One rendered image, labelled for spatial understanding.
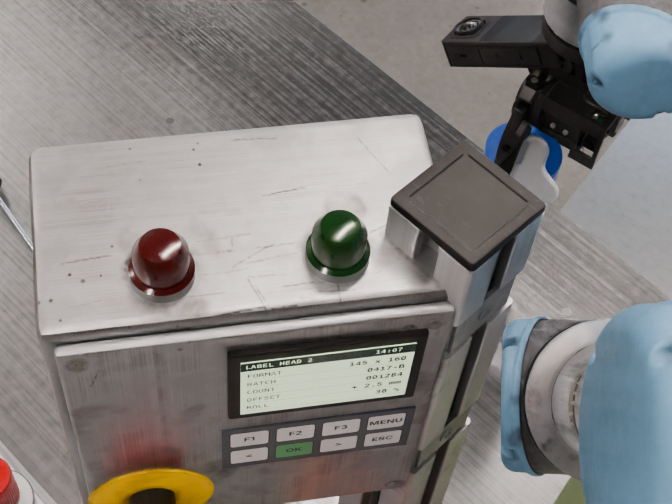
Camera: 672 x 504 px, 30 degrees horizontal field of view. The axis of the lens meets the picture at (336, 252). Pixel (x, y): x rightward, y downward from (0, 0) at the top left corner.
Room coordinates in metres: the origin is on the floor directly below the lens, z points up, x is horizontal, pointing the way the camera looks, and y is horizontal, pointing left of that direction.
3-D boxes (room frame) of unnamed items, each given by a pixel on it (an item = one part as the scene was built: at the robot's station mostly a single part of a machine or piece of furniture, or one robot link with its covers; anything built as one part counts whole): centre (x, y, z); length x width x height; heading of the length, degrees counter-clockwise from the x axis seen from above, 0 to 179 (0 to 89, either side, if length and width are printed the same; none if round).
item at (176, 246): (0.26, 0.07, 1.49); 0.03 x 0.03 x 0.02
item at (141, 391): (0.29, 0.04, 1.38); 0.17 x 0.10 x 0.19; 105
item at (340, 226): (0.28, 0.00, 1.49); 0.03 x 0.03 x 0.02
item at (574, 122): (0.71, -0.18, 1.14); 0.09 x 0.08 x 0.12; 60
